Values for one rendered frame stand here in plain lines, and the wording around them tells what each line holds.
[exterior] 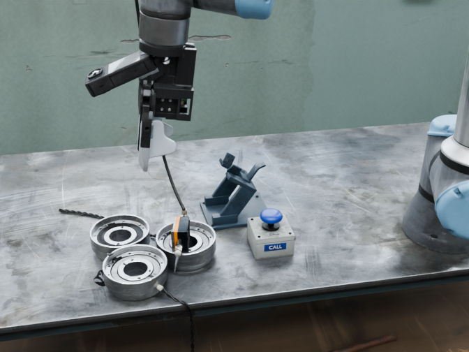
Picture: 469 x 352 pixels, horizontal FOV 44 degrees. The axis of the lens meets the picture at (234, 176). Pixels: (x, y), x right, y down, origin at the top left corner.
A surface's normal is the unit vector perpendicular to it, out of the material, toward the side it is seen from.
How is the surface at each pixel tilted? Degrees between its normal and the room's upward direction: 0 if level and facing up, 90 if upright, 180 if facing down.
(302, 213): 0
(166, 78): 90
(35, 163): 0
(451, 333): 0
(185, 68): 90
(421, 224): 72
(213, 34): 90
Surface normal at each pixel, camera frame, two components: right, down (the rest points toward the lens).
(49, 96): 0.19, 0.47
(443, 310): 0.00, -0.88
